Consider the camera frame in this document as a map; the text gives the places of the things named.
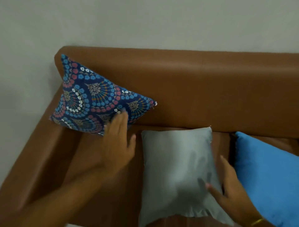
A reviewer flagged person's left hand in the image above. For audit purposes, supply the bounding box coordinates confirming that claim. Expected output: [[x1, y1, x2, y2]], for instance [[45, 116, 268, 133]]
[[100, 110, 136, 176]]

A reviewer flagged person's right hand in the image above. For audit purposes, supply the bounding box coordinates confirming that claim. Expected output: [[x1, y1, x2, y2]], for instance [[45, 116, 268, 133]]
[[206, 155, 261, 225]]

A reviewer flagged blue floral patterned cushion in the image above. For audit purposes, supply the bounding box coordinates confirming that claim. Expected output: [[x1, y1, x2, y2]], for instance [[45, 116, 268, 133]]
[[49, 54, 157, 136]]

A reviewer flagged person's left forearm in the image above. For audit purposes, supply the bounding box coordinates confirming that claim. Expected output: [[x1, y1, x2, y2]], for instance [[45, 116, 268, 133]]
[[13, 161, 118, 227]]

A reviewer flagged person's right forearm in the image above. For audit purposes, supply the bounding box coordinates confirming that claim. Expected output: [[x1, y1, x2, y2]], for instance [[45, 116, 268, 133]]
[[253, 220, 275, 227]]

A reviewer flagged grey satin cushion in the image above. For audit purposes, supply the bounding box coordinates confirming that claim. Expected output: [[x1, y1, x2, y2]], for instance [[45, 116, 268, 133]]
[[138, 126, 235, 227]]

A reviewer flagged bright blue cushion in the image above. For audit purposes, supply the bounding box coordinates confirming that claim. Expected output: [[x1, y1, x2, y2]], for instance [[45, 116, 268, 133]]
[[234, 131, 299, 227]]

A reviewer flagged brown leather sofa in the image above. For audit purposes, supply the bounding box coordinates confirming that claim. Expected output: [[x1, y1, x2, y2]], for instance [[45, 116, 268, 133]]
[[0, 46, 299, 227]]

